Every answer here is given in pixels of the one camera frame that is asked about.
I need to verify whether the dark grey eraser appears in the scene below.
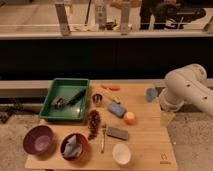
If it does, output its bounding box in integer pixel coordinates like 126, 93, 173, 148
106, 127, 129, 140

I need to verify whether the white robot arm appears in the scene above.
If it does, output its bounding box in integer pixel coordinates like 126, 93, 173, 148
159, 64, 213, 127

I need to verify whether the white plastic cup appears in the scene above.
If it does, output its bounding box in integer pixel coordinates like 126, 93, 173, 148
112, 143, 131, 166

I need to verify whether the small metal cup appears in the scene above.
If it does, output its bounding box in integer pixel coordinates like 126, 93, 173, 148
92, 93, 103, 107

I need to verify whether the blue round object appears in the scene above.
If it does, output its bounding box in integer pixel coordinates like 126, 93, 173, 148
145, 88, 158, 102

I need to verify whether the orange ball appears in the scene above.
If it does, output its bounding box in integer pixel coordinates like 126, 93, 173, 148
123, 112, 136, 125

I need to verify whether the blue sponge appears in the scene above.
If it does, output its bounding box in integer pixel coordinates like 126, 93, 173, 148
108, 102, 126, 118

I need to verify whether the orange carrot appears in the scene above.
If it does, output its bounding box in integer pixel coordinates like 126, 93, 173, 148
101, 84, 120, 91

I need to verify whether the brown pine cone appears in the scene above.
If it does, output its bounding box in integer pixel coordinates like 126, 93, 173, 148
88, 110, 100, 140

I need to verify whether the black marker pen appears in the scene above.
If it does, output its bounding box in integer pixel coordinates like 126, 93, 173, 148
67, 89, 86, 105

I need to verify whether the red bowl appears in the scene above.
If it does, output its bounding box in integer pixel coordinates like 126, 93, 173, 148
60, 133, 89, 162

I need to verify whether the grey crumpled cloth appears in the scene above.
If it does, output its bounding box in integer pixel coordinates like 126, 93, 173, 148
63, 135, 82, 158

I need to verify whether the black office chair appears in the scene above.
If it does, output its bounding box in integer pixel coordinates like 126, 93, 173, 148
153, 2, 206, 30

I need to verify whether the green plastic tray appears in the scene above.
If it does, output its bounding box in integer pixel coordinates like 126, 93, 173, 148
39, 78, 90, 122

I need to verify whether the small metal clip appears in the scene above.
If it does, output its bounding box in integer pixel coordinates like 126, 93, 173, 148
51, 97, 65, 109

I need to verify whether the purple bowl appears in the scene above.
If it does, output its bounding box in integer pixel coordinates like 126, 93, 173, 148
23, 125, 54, 155

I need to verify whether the yellow handled tool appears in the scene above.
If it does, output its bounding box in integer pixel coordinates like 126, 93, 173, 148
104, 91, 120, 104

